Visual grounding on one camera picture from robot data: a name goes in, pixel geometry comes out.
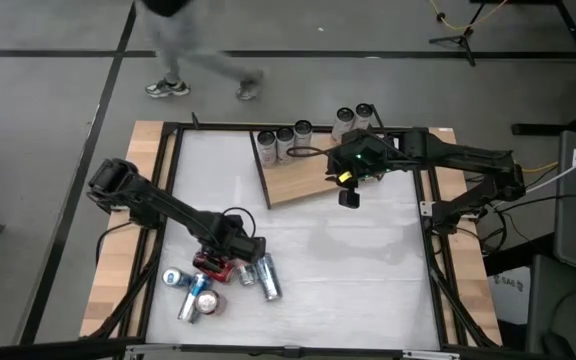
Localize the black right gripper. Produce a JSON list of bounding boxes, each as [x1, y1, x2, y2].
[[325, 127, 402, 210]]

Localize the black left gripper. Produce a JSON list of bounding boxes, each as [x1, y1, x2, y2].
[[198, 212, 268, 271]]

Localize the white Celsius Peach Vibe can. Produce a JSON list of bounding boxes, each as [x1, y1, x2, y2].
[[293, 119, 313, 151], [236, 262, 260, 288], [275, 126, 295, 165], [256, 129, 278, 168], [331, 106, 356, 143], [352, 102, 374, 132]]

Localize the dark red black-striped can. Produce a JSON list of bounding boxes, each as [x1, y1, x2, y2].
[[192, 249, 237, 284]]

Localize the blue silver Red Bull can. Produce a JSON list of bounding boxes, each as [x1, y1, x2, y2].
[[177, 271, 213, 324], [255, 252, 284, 303]]

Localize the red can with silver lid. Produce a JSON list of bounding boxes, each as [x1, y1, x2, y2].
[[194, 288, 228, 317]]

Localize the wooden tray board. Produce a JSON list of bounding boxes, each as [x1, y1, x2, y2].
[[248, 103, 399, 210]]

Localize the small blue Red Bull can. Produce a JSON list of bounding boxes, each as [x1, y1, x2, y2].
[[161, 266, 195, 291]]

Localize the white printed cardboard box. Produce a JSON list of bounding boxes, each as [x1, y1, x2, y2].
[[487, 267, 532, 326]]

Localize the black tripod stand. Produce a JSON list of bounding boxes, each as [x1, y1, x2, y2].
[[427, 27, 477, 67]]

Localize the person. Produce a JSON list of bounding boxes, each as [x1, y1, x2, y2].
[[135, 0, 265, 101]]

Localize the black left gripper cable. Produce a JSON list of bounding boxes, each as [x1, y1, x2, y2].
[[221, 206, 258, 239]]

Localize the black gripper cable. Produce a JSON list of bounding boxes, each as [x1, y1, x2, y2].
[[286, 143, 342, 160], [221, 206, 258, 239]]

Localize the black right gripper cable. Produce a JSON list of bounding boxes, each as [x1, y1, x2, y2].
[[286, 143, 342, 160]]

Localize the white cable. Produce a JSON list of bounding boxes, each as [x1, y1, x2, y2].
[[492, 142, 576, 211]]

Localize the yellow extension cable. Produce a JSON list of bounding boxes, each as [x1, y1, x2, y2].
[[517, 160, 560, 175], [426, 0, 510, 31]]

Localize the black floor stand frame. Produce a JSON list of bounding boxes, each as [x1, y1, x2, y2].
[[467, 0, 576, 136]]

